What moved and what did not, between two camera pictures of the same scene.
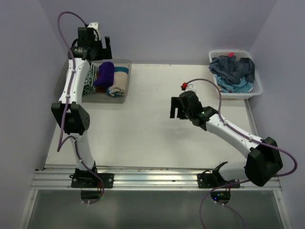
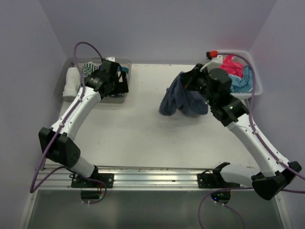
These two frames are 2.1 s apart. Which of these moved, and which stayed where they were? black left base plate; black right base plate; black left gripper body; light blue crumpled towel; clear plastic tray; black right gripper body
Moved: black left gripper body; black right gripper body
Stayed: black right base plate; black left base plate; light blue crumpled towel; clear plastic tray
